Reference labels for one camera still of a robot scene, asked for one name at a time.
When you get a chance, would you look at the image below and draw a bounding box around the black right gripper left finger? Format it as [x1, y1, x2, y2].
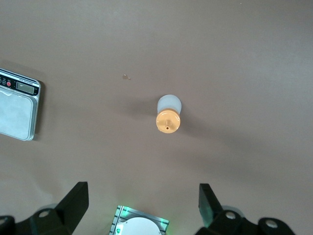
[0, 181, 89, 235]

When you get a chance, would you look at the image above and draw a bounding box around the silver digital kitchen scale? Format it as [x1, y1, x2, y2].
[0, 68, 42, 141]

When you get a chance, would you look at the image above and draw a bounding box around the squeeze bottle with orange cap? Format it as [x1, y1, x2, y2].
[156, 94, 183, 134]

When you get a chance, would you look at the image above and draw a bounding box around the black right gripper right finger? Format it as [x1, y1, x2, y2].
[197, 183, 298, 235]

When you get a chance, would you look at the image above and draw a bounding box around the aluminium arm base plate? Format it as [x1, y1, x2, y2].
[109, 205, 170, 235]

